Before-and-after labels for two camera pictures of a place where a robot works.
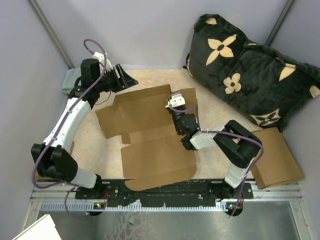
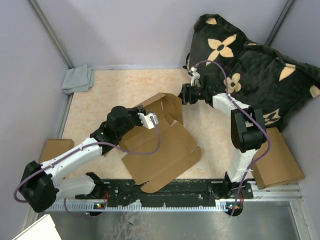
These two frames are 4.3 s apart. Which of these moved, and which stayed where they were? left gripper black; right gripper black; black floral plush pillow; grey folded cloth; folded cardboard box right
Moved: right gripper black; left gripper black
Stayed: grey folded cloth; black floral plush pillow; folded cardboard box right
